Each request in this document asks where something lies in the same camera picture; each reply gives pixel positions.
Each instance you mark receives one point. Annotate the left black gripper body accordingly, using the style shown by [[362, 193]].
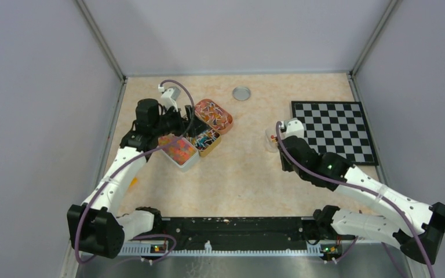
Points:
[[172, 122]]

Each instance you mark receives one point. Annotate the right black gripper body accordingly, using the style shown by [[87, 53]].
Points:
[[287, 166]]

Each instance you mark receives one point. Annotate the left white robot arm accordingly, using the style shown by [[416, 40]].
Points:
[[94, 225]]

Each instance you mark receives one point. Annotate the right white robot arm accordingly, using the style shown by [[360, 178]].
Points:
[[415, 228]]

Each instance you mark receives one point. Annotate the pink candy tin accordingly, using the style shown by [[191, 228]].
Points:
[[214, 115]]

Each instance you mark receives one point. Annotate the gold lollipop tin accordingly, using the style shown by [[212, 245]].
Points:
[[206, 141]]

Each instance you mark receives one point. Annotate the clear glass jar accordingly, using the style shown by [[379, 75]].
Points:
[[271, 142]]

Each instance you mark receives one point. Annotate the white star candy tin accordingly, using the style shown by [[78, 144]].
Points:
[[181, 152]]

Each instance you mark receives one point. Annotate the black white chessboard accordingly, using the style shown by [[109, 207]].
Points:
[[339, 127]]

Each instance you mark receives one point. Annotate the silver round lid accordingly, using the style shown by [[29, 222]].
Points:
[[241, 93]]

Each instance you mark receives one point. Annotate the yellow plastic cube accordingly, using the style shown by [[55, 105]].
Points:
[[133, 183]]

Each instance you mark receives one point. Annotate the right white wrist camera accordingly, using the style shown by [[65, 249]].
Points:
[[291, 127]]

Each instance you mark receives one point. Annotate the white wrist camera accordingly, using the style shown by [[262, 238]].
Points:
[[291, 127], [169, 97]]

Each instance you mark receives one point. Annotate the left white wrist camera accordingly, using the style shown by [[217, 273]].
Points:
[[169, 97]]

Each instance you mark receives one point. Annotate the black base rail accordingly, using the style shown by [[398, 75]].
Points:
[[243, 233]]

